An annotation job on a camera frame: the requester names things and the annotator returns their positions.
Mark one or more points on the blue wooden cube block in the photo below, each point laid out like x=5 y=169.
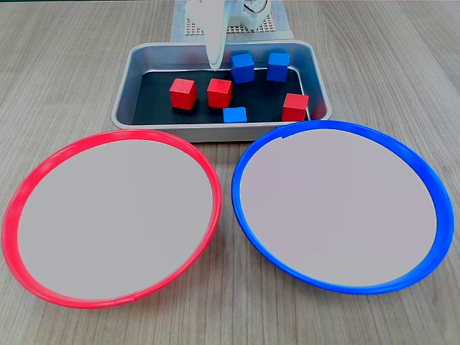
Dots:
x=234 y=115
x=242 y=67
x=277 y=67

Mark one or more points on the red wooden cube block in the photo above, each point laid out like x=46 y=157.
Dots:
x=219 y=93
x=295 y=107
x=182 y=94

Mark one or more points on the silver metal tray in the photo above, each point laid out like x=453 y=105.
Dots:
x=158 y=57

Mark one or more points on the black tray liner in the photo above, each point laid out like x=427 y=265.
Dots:
x=158 y=100

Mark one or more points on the white base pad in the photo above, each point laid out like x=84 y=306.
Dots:
x=177 y=25

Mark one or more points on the beige mesh mat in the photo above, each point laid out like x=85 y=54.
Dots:
x=267 y=28

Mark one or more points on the red-rimmed white dish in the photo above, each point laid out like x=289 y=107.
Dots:
x=115 y=215

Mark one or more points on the blue-rimmed white dish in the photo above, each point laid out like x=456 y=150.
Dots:
x=338 y=208

